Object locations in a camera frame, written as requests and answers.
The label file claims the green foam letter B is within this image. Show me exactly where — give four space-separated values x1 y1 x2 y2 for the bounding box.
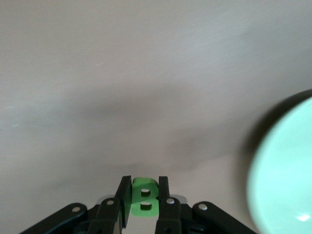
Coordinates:
131 177 159 217

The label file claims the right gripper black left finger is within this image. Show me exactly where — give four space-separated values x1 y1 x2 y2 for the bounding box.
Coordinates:
20 175 133 234

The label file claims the light green plate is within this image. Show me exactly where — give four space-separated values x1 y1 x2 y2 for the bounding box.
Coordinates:
246 96 312 234

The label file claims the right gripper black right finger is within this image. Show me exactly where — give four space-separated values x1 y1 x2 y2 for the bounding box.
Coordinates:
156 175 259 234

